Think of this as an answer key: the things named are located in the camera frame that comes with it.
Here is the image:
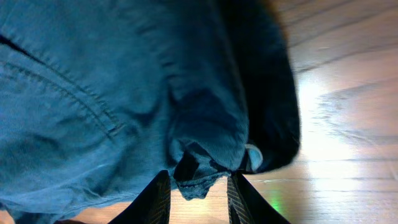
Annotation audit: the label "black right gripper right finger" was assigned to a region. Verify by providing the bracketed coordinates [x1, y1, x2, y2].
[227, 172, 290, 224]

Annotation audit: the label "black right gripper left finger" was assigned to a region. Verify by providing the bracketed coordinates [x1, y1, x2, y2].
[109, 170, 171, 224]

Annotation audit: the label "navy blue shorts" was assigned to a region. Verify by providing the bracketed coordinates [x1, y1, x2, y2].
[1, 0, 300, 223]

